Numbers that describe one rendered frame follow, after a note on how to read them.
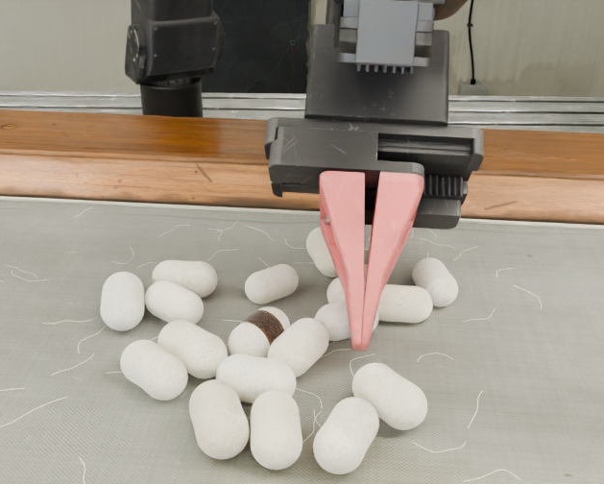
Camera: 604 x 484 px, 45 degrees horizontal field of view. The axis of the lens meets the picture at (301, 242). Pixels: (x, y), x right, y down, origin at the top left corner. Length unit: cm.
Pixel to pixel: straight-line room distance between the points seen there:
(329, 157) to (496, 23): 213
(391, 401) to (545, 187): 25
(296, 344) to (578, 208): 25
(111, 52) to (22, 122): 186
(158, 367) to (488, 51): 221
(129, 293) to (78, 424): 7
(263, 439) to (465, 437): 9
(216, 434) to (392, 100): 17
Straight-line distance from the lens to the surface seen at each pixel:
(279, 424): 29
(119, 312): 37
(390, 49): 29
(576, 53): 255
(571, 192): 52
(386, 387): 31
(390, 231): 33
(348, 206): 33
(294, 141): 34
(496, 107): 96
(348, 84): 35
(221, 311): 39
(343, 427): 29
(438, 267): 40
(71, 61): 250
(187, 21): 70
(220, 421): 29
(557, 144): 57
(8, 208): 53
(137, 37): 72
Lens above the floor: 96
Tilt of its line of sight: 29 degrees down
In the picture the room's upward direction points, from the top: 1 degrees clockwise
